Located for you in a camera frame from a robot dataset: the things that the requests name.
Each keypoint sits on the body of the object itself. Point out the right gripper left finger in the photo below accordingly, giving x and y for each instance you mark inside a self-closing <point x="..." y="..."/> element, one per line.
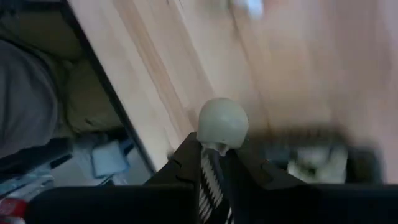
<point x="149" y="202"/>

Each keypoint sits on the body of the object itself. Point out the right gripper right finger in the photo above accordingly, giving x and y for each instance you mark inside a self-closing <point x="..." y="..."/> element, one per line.
<point x="295" y="205"/>

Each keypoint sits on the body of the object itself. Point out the pale green plastic skull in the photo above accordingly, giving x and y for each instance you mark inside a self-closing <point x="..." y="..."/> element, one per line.
<point x="222" y="123"/>
<point x="314" y="165"/>

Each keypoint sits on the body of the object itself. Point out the light blue plastic object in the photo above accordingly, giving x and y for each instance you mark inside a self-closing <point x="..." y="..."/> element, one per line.
<point x="109" y="158"/>

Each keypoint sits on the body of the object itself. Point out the black plastic basket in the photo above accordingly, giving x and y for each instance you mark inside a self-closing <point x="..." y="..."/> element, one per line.
<point x="363" y="168"/>

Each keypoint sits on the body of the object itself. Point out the olive fabric-covered object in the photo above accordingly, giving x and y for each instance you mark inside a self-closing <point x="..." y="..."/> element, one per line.
<point x="90" y="102"/>

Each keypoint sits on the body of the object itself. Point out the grey fabric-covered object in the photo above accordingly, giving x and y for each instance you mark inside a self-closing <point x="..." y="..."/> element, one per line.
<point x="25" y="99"/>

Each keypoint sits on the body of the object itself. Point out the black aluminium table frame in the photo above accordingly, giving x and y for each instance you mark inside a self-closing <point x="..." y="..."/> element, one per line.
<point x="105" y="81"/>

